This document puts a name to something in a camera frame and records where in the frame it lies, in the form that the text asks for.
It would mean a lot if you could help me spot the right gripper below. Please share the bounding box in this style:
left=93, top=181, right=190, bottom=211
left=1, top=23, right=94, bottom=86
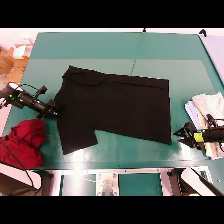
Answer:
left=184, top=122, right=206, bottom=148

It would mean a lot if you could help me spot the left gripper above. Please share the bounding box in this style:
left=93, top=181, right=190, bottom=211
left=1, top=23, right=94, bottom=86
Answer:
left=34, top=98, right=59, bottom=120

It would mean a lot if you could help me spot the black T-shirt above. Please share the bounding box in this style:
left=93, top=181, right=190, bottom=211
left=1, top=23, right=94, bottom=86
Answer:
left=53, top=65, right=173, bottom=156

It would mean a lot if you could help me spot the pale grey garment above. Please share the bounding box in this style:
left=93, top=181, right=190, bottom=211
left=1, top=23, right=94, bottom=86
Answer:
left=184, top=99, right=202, bottom=132

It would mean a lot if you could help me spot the white garment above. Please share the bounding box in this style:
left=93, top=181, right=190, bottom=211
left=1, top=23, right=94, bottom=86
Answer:
left=192, top=92, right=224, bottom=160

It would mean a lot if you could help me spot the red garment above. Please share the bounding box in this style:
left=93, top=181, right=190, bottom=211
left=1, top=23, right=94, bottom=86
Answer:
left=0, top=118, right=49, bottom=170

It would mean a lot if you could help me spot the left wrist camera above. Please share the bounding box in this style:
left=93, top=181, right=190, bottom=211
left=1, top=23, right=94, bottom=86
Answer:
left=31, top=84, right=48, bottom=98

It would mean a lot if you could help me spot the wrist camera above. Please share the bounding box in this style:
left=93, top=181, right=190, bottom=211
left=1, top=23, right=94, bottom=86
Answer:
left=205, top=113, right=218, bottom=130
left=31, top=84, right=48, bottom=98

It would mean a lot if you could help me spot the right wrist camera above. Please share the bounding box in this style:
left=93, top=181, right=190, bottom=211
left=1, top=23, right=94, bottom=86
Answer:
left=205, top=113, right=218, bottom=130

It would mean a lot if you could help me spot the black cable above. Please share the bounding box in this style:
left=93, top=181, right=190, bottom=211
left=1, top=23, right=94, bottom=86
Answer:
left=0, top=136, right=35, bottom=188

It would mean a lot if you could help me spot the silver frame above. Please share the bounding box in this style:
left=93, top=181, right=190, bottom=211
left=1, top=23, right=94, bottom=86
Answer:
left=43, top=166, right=214, bottom=197

